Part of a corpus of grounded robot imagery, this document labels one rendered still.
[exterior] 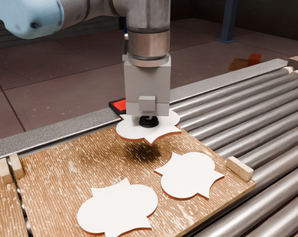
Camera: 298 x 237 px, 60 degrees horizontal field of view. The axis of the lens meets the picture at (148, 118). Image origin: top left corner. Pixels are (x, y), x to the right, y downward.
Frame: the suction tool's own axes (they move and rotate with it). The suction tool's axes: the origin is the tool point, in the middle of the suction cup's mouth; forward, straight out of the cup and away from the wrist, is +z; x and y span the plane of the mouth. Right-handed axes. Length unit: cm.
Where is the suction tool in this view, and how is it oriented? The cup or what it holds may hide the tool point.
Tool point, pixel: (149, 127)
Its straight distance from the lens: 55.6
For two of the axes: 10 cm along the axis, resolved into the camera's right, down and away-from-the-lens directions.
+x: 0.7, -5.3, 8.5
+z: 0.0, 8.5, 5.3
